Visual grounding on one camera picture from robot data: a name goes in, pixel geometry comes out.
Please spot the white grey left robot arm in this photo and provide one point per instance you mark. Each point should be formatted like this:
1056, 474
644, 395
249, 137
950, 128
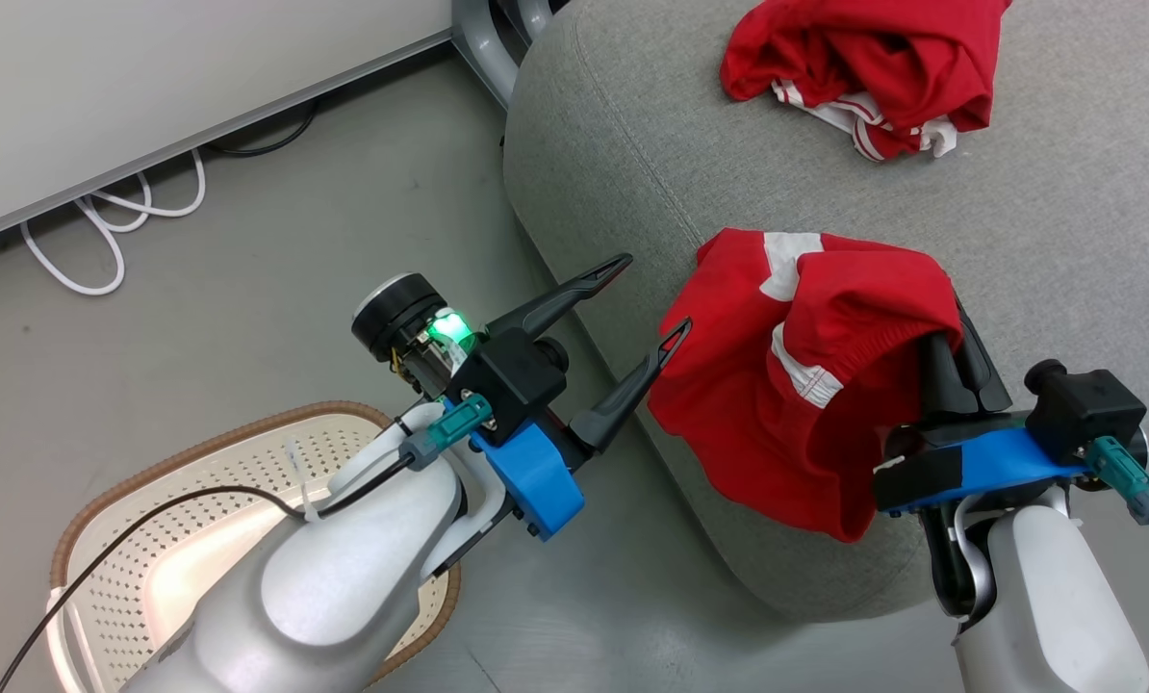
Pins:
344, 577

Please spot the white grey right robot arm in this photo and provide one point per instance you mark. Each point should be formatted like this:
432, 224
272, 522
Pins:
1056, 597

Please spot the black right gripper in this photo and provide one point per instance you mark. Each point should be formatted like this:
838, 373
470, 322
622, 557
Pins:
921, 476

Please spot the white zip tie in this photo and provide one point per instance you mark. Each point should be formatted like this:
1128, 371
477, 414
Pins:
297, 472

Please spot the white partition panel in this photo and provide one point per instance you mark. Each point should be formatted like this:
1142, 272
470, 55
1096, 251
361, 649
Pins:
151, 77

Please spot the red jersey with white trim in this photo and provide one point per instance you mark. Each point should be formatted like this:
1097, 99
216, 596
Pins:
873, 48

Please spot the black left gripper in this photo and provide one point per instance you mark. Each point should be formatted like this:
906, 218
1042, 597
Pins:
401, 313

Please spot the grey fabric seat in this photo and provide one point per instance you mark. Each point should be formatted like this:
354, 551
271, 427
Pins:
1065, 241

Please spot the white basket with brown rim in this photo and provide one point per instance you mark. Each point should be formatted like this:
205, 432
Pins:
151, 539

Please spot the black wrist camera blue mount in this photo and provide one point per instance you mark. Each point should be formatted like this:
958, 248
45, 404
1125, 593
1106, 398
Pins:
1080, 409
512, 385

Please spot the red shorts with white stripe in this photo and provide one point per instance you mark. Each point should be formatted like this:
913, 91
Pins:
777, 462

